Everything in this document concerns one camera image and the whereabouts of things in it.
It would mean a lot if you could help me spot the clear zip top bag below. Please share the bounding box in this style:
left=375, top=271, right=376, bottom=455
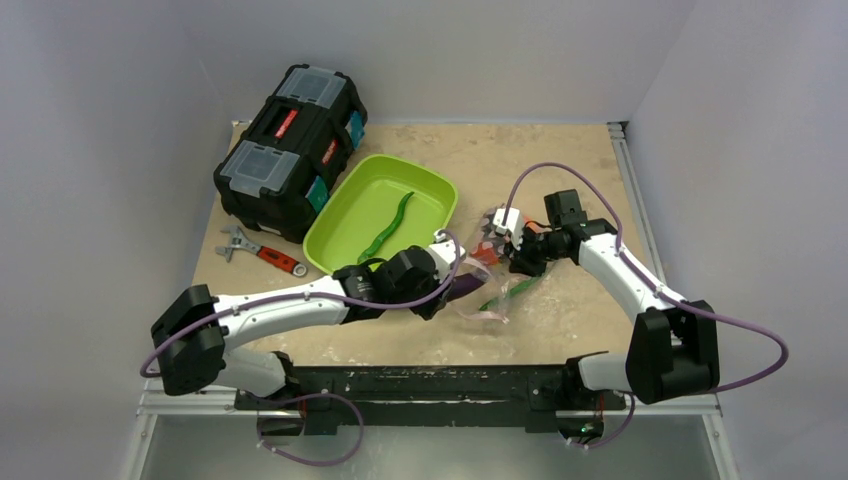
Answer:
left=450, top=207, right=531, bottom=324

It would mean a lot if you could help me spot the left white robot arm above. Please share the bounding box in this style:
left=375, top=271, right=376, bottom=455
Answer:
left=140, top=240, right=466, bottom=409

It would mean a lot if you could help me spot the red handled adjustable wrench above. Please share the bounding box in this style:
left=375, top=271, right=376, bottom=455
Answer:
left=215, top=225, right=308, bottom=278

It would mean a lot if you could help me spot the purple fake eggplant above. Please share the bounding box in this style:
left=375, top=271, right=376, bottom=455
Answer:
left=447, top=273, right=491, bottom=302

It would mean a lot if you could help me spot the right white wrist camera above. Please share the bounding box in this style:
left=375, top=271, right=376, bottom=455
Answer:
left=492, top=207, right=524, bottom=250

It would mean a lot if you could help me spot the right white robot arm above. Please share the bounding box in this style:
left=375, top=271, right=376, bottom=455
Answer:
left=493, top=190, right=720, bottom=407

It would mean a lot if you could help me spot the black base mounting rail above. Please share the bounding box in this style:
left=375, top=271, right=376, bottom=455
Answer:
left=234, top=364, right=626, bottom=438

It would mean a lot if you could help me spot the black plastic toolbox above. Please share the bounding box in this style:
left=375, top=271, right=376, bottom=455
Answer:
left=213, top=64, right=368, bottom=244

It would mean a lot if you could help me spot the green fake chili pepper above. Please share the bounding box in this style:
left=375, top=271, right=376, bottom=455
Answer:
left=357, top=191, right=415, bottom=264

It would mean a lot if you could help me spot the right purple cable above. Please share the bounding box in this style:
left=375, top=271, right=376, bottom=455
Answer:
left=504, top=162, right=791, bottom=452

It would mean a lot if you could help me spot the lime green plastic tray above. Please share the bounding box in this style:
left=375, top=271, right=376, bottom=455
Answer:
left=302, top=154, right=459, bottom=274

